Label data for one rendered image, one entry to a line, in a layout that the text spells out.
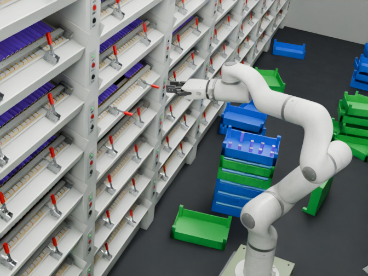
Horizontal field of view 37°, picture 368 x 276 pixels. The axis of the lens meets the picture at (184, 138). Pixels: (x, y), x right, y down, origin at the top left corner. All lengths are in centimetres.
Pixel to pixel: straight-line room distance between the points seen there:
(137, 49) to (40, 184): 74
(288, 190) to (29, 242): 92
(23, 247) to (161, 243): 126
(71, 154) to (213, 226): 139
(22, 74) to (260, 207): 103
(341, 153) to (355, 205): 170
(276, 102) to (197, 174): 167
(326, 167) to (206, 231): 140
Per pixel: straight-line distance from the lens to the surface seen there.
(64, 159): 196
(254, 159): 303
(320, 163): 186
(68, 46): 179
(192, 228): 315
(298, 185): 202
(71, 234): 225
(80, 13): 179
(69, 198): 210
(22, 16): 149
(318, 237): 330
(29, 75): 162
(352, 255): 327
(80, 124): 196
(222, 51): 383
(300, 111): 190
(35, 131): 174
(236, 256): 254
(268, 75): 495
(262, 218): 214
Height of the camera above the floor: 209
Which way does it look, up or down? 33 degrees down
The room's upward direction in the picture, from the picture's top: 7 degrees clockwise
